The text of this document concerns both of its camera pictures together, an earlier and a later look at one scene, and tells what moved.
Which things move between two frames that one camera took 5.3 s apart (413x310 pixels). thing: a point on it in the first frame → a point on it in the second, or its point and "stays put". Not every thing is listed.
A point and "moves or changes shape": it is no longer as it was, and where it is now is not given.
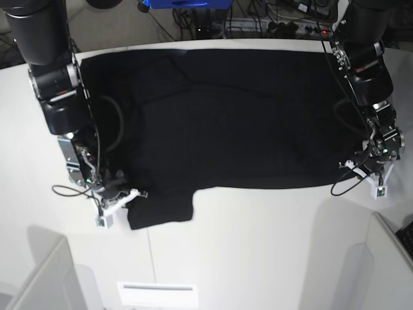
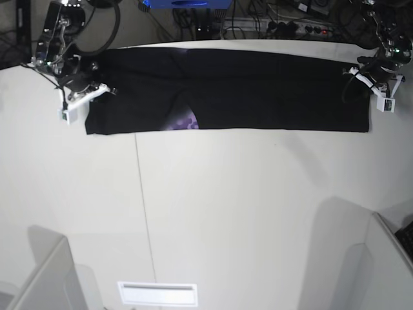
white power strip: (265, 25) stays put
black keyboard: (405, 235) stays put
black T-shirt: (169, 123) moves or changes shape
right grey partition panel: (377, 274) stays put
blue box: (188, 4) stays put
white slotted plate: (158, 294) stays put
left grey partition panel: (52, 284) stays put
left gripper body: (83, 166) → (57, 51)
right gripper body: (386, 141) → (396, 51)
